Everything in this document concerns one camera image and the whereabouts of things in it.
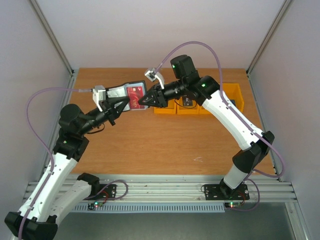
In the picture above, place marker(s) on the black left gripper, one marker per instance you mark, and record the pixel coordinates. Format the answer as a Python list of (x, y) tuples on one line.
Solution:
[(111, 108)]

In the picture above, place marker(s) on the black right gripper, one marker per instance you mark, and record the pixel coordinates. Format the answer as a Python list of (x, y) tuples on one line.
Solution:
[(160, 95)]

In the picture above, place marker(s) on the black leather card holder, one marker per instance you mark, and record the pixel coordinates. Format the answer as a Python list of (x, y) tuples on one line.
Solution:
[(120, 90)]

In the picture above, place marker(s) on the red VIP card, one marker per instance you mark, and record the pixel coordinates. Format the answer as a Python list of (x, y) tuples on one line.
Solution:
[(135, 92)]

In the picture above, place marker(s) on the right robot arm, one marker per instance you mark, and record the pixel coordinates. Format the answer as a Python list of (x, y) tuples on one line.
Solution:
[(206, 92)]

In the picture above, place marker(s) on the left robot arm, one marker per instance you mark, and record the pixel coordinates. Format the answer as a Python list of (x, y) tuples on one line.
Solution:
[(41, 214)]

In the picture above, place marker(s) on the black card in bin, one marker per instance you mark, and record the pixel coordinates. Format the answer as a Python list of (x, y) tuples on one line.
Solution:
[(186, 102)]

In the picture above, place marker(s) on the yellow bin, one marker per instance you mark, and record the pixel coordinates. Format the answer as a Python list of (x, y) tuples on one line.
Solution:
[(171, 109), (203, 111), (233, 92), (181, 110)]

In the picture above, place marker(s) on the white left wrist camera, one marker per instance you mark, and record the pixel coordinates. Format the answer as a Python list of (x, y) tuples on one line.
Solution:
[(99, 95)]

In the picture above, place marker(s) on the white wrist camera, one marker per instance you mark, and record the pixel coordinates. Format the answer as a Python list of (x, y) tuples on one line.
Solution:
[(152, 75), (99, 95)]

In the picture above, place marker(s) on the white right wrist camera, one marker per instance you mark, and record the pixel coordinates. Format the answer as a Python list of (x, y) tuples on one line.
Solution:
[(152, 75)]

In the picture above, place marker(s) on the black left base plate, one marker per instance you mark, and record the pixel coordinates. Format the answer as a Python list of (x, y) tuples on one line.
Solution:
[(108, 192)]

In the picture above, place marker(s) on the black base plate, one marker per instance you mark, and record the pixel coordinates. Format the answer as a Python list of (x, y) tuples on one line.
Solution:
[(212, 192), (108, 192)]

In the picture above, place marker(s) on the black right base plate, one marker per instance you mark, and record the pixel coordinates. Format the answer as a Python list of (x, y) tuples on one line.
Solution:
[(212, 192)]

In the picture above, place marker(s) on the grey slotted cable duct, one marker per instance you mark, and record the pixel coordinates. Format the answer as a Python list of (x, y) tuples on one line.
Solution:
[(146, 208)]

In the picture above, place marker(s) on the aluminium frame post left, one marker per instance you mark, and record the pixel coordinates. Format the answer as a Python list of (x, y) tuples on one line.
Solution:
[(50, 33)]

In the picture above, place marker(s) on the aluminium frame post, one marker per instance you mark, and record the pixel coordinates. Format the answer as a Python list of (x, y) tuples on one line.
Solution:
[(284, 8), (50, 33)]

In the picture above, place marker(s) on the aluminium rail base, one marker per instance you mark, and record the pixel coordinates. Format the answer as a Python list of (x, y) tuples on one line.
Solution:
[(152, 188)]

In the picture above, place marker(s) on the aluminium frame post right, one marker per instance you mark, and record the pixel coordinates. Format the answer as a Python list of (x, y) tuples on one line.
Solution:
[(284, 8)]

